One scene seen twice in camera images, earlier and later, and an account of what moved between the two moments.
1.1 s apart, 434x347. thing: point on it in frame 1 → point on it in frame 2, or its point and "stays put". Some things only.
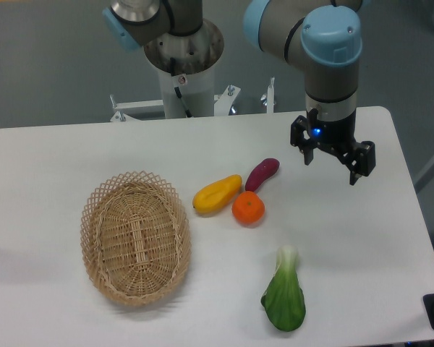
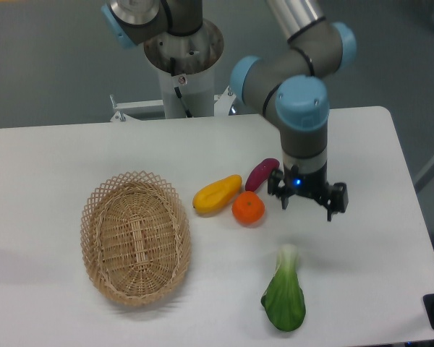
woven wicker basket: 136,238 stays put
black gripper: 335,136 → 312,183
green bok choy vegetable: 283,299 stays put
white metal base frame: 223,103 stays put
